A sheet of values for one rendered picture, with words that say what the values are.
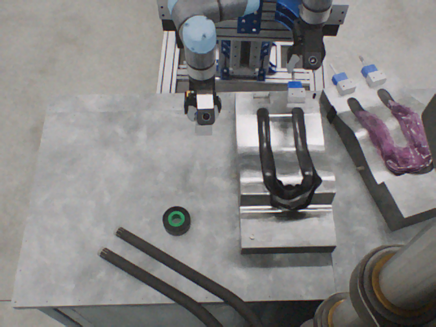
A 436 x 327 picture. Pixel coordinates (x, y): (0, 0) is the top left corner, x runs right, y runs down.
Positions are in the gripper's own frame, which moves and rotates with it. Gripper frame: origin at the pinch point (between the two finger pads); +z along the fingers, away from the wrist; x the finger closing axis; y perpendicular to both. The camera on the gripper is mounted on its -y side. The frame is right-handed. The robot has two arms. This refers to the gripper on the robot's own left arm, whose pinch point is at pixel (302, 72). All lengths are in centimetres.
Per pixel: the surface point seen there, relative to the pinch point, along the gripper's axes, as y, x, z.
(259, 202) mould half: -35.7, 13.7, 12.6
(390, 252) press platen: -71, 6, -53
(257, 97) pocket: 1.5, 11.9, 14.0
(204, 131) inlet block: -14.6, 29.0, 8.1
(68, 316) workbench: -58, 75, 51
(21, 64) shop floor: 92, 134, 101
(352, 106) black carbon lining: -1.2, -18.8, 16.0
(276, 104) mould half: -2.7, 6.2, 12.0
